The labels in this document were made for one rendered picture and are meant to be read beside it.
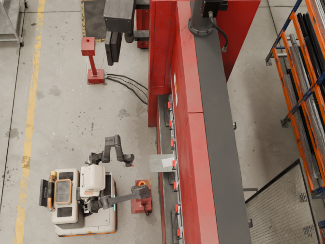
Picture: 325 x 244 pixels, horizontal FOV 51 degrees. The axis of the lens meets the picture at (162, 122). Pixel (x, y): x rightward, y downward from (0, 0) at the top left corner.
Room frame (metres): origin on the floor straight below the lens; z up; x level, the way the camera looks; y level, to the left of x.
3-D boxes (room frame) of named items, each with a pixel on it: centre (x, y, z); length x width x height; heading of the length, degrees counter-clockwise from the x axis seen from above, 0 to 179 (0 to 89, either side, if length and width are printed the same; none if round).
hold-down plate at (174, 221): (0.50, -0.24, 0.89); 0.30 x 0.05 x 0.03; 9
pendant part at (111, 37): (2.22, 0.59, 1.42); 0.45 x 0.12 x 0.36; 2
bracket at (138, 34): (2.35, 0.28, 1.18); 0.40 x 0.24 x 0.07; 9
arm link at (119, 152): (1.02, 0.36, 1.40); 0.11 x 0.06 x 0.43; 11
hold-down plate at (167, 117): (1.69, -0.04, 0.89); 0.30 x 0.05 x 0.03; 9
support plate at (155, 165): (1.08, -0.05, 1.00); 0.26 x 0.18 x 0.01; 99
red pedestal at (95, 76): (2.58, 1.03, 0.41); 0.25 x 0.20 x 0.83; 99
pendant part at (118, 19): (2.27, 0.50, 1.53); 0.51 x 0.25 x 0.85; 2
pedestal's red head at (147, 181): (0.86, 0.11, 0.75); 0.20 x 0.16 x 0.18; 10
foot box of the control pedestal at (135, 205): (0.85, 0.14, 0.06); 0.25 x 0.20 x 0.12; 100
